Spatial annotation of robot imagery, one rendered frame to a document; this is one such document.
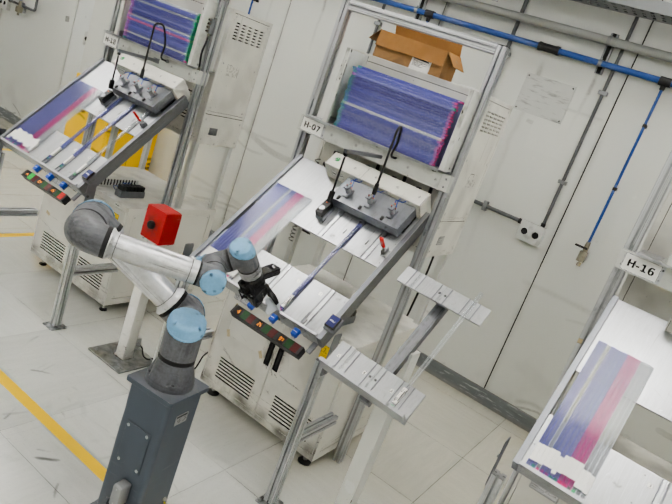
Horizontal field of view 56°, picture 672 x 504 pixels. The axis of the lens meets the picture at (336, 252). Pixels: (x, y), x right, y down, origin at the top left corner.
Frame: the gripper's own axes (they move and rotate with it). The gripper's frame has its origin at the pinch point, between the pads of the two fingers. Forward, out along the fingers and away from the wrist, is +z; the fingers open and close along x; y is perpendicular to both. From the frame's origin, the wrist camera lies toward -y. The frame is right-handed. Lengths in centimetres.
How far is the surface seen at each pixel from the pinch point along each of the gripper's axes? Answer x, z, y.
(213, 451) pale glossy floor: -11, 65, 43
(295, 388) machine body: 2, 60, 2
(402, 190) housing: 8, 2, -73
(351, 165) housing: -19, 2, -74
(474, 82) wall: -42, 63, -221
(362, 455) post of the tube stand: 50, 35, 16
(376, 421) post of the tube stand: 50, 25, 6
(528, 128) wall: 1, 74, -211
